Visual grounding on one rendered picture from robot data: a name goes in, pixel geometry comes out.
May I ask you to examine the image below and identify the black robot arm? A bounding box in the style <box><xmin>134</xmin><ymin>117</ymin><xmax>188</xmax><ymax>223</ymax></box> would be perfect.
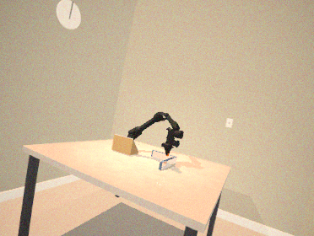
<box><xmin>127</xmin><ymin>112</ymin><xmax>184</xmax><ymax>148</ymax></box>

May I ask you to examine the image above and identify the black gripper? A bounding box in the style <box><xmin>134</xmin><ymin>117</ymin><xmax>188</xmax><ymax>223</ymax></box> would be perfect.
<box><xmin>161</xmin><ymin>136</ymin><xmax>174</xmax><ymax>155</ymax></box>

